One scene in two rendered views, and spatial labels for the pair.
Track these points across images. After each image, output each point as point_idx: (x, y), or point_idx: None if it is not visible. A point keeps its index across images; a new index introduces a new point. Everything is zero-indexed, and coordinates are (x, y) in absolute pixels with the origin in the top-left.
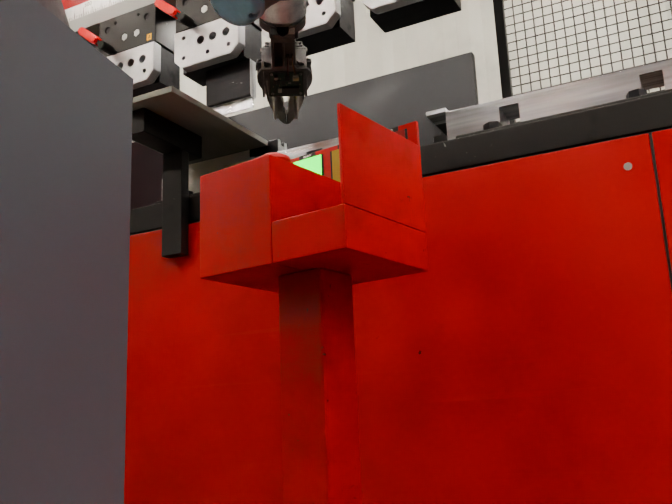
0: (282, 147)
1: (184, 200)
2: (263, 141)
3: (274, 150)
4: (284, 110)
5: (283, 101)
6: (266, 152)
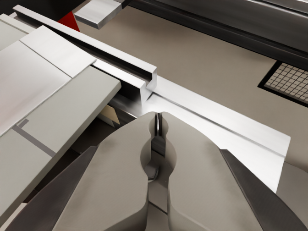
0: (149, 85)
1: (30, 198)
2: (112, 95)
3: (134, 97)
4: (153, 129)
5: (150, 151)
6: (121, 90)
